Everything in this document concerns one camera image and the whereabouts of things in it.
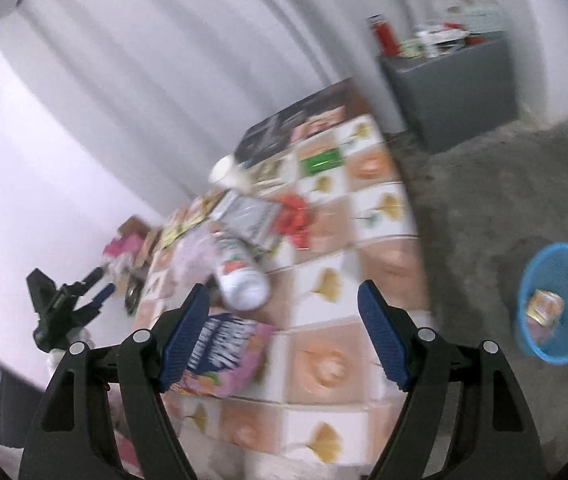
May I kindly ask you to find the clear pink printed bag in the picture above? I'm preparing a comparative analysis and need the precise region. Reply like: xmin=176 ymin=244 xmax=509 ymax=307
xmin=171 ymin=226 xmax=217 ymax=288

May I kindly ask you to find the red thermos bottle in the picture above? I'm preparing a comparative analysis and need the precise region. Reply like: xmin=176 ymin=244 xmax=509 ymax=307
xmin=368 ymin=14 xmax=400 ymax=56

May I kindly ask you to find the blue chip bag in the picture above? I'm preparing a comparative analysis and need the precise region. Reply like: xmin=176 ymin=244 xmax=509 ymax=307
xmin=170 ymin=312 xmax=275 ymax=399

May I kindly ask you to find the grey curtain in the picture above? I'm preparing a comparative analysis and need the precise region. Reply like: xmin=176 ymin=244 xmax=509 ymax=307
xmin=0 ymin=0 xmax=389 ymax=212

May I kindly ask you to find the cardboard box with clutter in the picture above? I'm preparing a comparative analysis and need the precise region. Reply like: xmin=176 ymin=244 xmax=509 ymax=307
xmin=102 ymin=216 xmax=160 ymax=283

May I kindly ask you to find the trash inside basket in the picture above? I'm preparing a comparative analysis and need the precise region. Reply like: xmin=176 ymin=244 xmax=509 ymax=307
xmin=526 ymin=289 xmax=565 ymax=327

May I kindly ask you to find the white paper cup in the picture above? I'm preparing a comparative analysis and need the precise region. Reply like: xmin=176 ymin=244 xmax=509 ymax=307
xmin=208 ymin=154 xmax=252 ymax=194

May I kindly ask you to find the grey cabinet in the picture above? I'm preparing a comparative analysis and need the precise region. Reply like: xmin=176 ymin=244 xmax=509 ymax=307
xmin=378 ymin=34 xmax=518 ymax=154

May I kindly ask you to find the white cylindrical can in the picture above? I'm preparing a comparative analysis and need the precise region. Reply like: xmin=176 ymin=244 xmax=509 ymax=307
xmin=214 ymin=231 xmax=271 ymax=312

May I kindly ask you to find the red foil packet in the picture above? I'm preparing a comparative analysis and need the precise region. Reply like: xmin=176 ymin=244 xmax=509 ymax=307
xmin=275 ymin=193 xmax=313 ymax=250

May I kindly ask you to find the patterned tablecloth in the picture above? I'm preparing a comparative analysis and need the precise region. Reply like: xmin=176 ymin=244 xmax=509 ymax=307
xmin=135 ymin=114 xmax=430 ymax=478

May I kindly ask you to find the blue plastic waste basket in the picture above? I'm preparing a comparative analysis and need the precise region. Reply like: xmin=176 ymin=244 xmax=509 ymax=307
xmin=514 ymin=243 xmax=568 ymax=365

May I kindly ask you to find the green candy packet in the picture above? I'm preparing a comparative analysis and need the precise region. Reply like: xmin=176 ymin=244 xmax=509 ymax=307
xmin=300 ymin=148 xmax=342 ymax=177

